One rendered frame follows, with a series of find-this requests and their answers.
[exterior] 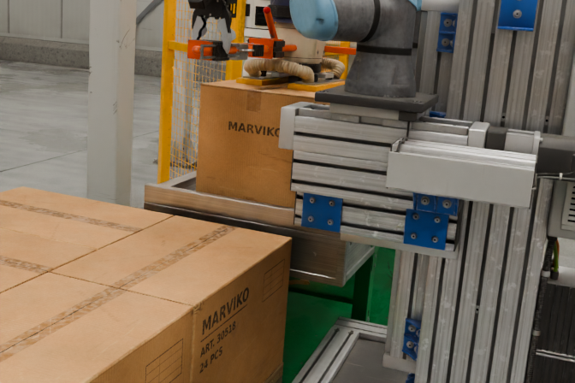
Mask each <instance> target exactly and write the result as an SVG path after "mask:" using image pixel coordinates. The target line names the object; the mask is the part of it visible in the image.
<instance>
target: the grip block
mask: <svg viewBox="0 0 575 383"><path fill-rule="evenodd" d="M247 43H254V44H263V45H268V46H269V51H268V52H264V56H252V55H250V54H249V55H248V57H257V58H265V59H272V57H273V58H283V57H284V51H283V47H285V41H284V39H276V38H249V39H248V41H247Z"/></svg>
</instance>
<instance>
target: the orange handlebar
mask: <svg viewBox="0 0 575 383"><path fill-rule="evenodd" d="M237 44H248V49H252V46H253V45H254V43H237ZM296 50H297V46H296V45H295V44H285V47H283V51H296ZM192 51H193V53H194V54H198V55H200V51H201V47H200V46H197V45H195V46H193V48H192ZM268 51H269V46H268V45H265V46H264V52H268ZM324 51H325V52H328V53H338V54H348V55H356V48H347V47H337V46H327V45H325V47H324ZM236 52H237V48H236V47H230V50H229V54H235V53H236ZM209 54H210V48H209V47H205V48H204V55H209Z"/></svg>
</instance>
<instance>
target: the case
mask: <svg viewBox="0 0 575 383"><path fill-rule="evenodd" d="M314 97H315V92H312V91H298V90H291V89H288V82H287V83H281V84H274V85H248V84H240V83H236V80H226V81H218V82H210V83H203V84H201V85H200V103H199V138H198V156H197V175H196V192H206V193H210V194H216V195H221V196H225V197H235V198H240V199H245V200H250V201H255V202H260V203H269V204H274V205H279V206H284V207H289V208H294V205H295V193H296V191H290V180H291V168H292V157H293V150H288V149H282V148H279V147H278V145H279V133H280V121H281V109H282V107H284V106H288V105H290V104H293V103H298V102H308V103H317V104H325V105H330V103H323V102H316V101H315V100H314Z"/></svg>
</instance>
